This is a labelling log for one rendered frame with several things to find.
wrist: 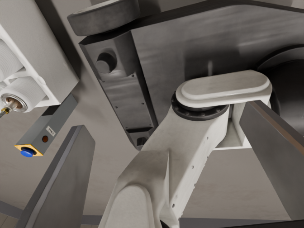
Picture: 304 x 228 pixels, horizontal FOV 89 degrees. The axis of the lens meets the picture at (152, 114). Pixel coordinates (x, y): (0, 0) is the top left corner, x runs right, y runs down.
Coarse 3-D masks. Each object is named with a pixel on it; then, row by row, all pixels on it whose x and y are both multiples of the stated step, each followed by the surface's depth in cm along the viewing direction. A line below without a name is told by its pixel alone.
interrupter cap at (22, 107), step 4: (0, 96) 48; (4, 96) 48; (8, 96) 48; (12, 96) 48; (16, 96) 48; (4, 100) 49; (8, 100) 49; (16, 100) 49; (20, 100) 49; (20, 104) 50; (24, 104) 49; (16, 108) 51; (20, 108) 51; (24, 108) 51
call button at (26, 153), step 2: (26, 148) 56; (22, 150) 55; (24, 150) 55; (26, 150) 55; (28, 150) 56; (30, 150) 56; (20, 152) 56; (22, 152) 55; (24, 152) 55; (26, 152) 55; (28, 152) 55; (30, 152) 56; (32, 152) 56; (22, 154) 56; (24, 154) 56; (26, 154) 56; (28, 154) 56; (30, 154) 56; (32, 154) 56; (26, 156) 57; (28, 156) 57; (30, 156) 57; (32, 156) 57
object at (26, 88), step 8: (16, 80) 51; (24, 80) 51; (32, 80) 53; (8, 88) 48; (16, 88) 48; (24, 88) 50; (32, 88) 51; (40, 88) 54; (24, 96) 49; (32, 96) 51; (40, 96) 54; (32, 104) 51
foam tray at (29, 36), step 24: (0, 0) 41; (24, 0) 48; (0, 24) 41; (24, 24) 47; (24, 48) 47; (48, 48) 55; (24, 72) 50; (48, 72) 54; (72, 72) 67; (48, 96) 56
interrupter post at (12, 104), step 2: (12, 100) 49; (14, 100) 49; (10, 102) 48; (12, 102) 48; (14, 102) 49; (16, 102) 49; (6, 104) 47; (8, 104) 47; (10, 104) 48; (12, 104) 48; (14, 104) 49; (16, 104) 49; (18, 104) 50; (4, 106) 47; (6, 106) 47; (8, 106) 47; (10, 106) 48; (12, 106) 48; (14, 106) 49; (16, 106) 50; (10, 108) 47; (12, 108) 48; (14, 108) 49; (10, 110) 48
